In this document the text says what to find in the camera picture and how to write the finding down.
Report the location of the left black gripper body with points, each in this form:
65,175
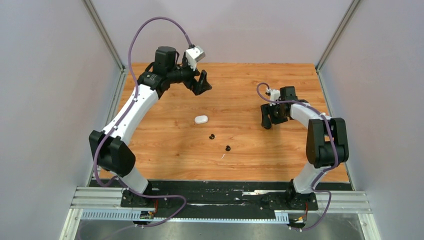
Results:
186,76

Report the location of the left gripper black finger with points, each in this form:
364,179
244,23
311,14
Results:
198,90
202,80

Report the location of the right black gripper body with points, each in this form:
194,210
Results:
277,117

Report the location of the white earbud charging case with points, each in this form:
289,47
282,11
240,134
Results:
201,119

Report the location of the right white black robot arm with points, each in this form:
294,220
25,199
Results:
326,141

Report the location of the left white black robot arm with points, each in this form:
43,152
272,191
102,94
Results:
110,146

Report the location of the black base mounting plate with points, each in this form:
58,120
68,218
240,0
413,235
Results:
220,199

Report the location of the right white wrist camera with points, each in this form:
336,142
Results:
274,96

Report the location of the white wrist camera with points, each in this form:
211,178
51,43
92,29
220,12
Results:
193,56
274,96

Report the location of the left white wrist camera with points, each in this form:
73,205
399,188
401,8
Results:
193,56

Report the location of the right aluminium corner post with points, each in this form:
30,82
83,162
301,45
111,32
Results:
352,8

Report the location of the aluminium corner post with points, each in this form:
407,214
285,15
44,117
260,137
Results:
352,8
94,15

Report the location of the left aluminium corner post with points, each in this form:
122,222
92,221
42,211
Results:
94,15

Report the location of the aluminium front rail frame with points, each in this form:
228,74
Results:
98,203

